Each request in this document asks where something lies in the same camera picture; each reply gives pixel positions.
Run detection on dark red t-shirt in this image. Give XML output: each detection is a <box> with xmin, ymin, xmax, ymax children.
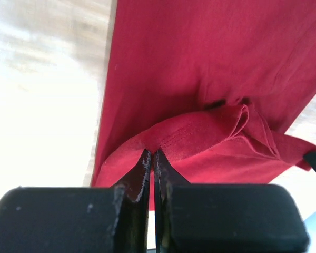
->
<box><xmin>90</xmin><ymin>0</ymin><xmax>316</xmax><ymax>188</ymax></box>

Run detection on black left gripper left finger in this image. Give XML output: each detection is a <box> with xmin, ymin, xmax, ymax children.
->
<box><xmin>113</xmin><ymin>149</ymin><xmax>151</xmax><ymax>252</ymax></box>

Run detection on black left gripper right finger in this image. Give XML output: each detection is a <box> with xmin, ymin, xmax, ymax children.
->
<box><xmin>153</xmin><ymin>149</ymin><xmax>190</xmax><ymax>252</ymax></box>

